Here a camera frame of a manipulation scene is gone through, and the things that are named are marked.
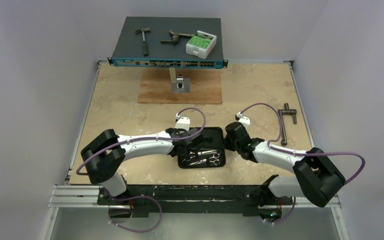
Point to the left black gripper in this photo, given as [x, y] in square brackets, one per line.
[181, 131]

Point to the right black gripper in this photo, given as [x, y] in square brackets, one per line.
[232, 135]

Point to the silver thinning scissors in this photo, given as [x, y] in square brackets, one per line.
[214, 154]

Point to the black zippered tool case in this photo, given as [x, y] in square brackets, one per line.
[214, 140]

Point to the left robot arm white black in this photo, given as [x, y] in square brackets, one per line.
[103, 156]

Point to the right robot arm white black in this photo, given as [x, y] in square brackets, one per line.
[315, 175]

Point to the silver scissors in case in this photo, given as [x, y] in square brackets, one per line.
[215, 162]

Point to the wooden board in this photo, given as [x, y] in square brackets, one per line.
[156, 87]

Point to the white green plastic box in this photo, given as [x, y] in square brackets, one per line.
[201, 44]

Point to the claw hammer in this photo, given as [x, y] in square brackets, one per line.
[143, 31]

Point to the rusty metal clamp tool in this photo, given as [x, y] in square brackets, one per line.
[175, 37]

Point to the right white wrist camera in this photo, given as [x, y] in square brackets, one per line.
[245, 121]

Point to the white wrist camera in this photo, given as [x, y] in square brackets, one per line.
[245, 121]
[182, 122]

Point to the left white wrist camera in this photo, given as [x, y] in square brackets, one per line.
[182, 122]

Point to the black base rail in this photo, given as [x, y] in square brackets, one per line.
[247, 200]

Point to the metal stand bracket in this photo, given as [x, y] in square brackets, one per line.
[179, 83]

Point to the network switch rack unit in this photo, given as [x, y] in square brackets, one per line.
[128, 50]

